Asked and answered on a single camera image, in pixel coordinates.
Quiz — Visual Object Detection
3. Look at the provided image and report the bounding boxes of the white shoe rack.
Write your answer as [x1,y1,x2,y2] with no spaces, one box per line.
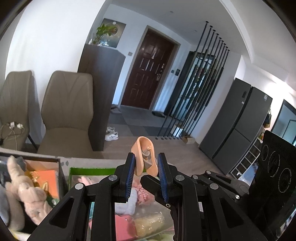
[230,138,263,179]

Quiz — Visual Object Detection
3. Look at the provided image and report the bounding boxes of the pink folded cloth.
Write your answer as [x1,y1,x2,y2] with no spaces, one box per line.
[115,215,137,240]

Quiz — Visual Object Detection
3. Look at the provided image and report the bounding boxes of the green gift box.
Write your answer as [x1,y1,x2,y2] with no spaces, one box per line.
[69,163,174,240]

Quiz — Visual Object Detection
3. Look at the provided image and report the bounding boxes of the beige bunny plush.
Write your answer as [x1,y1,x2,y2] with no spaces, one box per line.
[7,156,52,225]

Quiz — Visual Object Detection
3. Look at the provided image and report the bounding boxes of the pink mesh bath puff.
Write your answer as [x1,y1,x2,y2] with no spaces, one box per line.
[132,183,154,205]

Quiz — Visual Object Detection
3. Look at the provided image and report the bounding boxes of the black storage box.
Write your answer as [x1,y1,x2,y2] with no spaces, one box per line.
[1,153,68,240]

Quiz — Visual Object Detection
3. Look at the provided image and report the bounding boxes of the dark grey refrigerator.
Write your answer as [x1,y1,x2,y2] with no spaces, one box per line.
[200,78,273,174]

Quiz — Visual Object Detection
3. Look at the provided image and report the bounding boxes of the white sneakers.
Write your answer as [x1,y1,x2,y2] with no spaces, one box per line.
[105,126,119,142]

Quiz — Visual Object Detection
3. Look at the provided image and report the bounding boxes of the grey dining chair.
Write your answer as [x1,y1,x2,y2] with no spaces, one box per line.
[38,71,93,158]
[1,70,37,151]

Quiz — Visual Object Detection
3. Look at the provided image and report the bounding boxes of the black slat room divider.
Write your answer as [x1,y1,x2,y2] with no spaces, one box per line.
[155,22,230,140]

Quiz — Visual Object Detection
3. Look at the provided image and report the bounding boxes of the dark brown entrance door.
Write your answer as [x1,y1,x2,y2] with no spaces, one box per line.
[121,30,174,109]

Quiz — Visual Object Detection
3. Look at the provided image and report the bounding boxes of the dark grey cabinet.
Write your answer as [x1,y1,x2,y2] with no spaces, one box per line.
[78,44,125,151]

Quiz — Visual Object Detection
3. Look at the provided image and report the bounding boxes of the framed food picture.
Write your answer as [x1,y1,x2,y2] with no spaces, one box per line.
[100,18,126,48]

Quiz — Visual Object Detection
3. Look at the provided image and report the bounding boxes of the potted green plant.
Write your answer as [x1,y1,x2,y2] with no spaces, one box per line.
[92,24,117,45]

